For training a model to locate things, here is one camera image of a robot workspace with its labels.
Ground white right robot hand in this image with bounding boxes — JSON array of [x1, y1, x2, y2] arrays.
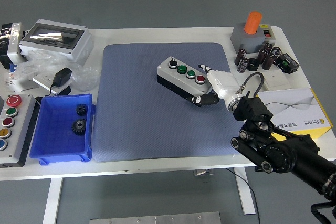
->
[[191, 63, 242, 108]]

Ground grey four-button control box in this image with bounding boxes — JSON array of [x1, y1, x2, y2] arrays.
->
[[156, 56, 215, 104]]

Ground grey five-button control box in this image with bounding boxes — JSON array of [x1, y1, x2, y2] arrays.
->
[[0, 94, 40, 168]]

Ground grey square base box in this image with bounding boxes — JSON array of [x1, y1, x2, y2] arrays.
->
[[230, 22, 276, 54]]

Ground orange cylinder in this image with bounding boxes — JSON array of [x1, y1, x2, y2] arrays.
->
[[243, 11, 263, 35]]

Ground black module with green terminal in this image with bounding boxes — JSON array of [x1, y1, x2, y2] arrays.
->
[[274, 52, 300, 74]]

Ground white and yellow carton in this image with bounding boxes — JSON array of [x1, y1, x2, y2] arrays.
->
[[256, 87, 334, 140]]

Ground grey-blue textured mat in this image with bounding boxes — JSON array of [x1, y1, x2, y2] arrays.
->
[[92, 42, 248, 163]]

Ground white table leg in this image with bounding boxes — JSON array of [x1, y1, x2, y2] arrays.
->
[[234, 166, 257, 216], [42, 178, 64, 224]]

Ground clear plastic bag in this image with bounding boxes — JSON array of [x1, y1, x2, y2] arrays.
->
[[15, 49, 102, 92]]

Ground small black gear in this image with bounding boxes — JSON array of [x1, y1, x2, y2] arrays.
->
[[75, 103, 88, 116]]

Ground large black gear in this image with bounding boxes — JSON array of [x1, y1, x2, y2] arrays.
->
[[70, 118, 87, 136]]

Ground grey metal plate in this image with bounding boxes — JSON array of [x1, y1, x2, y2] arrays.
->
[[89, 211, 223, 224]]

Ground black power adapter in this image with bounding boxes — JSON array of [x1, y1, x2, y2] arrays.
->
[[49, 67, 73, 96]]

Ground blue plastic bin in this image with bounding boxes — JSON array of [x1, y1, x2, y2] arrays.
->
[[29, 93, 97, 166]]

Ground white block with blue clip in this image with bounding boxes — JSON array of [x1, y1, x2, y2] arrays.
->
[[3, 63, 24, 92]]

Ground white and black device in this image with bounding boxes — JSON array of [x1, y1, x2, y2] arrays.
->
[[0, 22, 27, 70]]

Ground black ring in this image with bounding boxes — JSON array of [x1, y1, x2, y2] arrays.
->
[[246, 58, 259, 72]]

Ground white wall switch plate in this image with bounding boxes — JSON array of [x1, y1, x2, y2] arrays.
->
[[262, 70, 292, 90]]

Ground metal table bracket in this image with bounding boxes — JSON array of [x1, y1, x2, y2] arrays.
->
[[193, 169, 214, 177]]

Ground thin black cable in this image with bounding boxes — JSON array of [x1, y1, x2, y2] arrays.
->
[[227, 167, 262, 224]]

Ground grey enclosure with clear window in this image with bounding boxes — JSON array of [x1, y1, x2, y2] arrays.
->
[[18, 18, 95, 65]]

